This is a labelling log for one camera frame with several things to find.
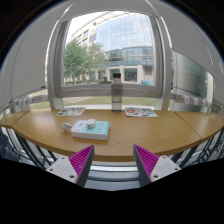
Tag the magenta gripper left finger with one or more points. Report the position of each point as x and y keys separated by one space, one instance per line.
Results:
x=74 y=168

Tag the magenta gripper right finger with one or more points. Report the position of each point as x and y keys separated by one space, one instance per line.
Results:
x=152 y=167

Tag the white charger plug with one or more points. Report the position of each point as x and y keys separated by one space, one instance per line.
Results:
x=91 y=123

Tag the white and teal power strip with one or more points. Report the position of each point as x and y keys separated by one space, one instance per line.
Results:
x=99 y=131

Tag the right sticker sheet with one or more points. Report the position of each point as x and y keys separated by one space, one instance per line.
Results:
x=139 y=112

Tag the sticker sheet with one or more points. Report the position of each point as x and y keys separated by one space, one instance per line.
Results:
x=139 y=112
x=73 y=111

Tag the left sticker sheet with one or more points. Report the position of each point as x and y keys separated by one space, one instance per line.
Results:
x=73 y=111

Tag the clear water bottle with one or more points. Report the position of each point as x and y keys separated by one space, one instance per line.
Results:
x=116 y=93

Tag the right wall socket rail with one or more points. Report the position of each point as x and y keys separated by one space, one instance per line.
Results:
x=191 y=100

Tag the wall socket rail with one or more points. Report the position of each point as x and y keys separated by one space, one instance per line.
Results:
x=191 y=100
x=30 y=102

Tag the grey window frame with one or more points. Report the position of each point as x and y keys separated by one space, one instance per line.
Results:
x=87 y=70

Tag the left wall socket rail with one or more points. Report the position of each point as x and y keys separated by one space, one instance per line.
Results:
x=30 y=102

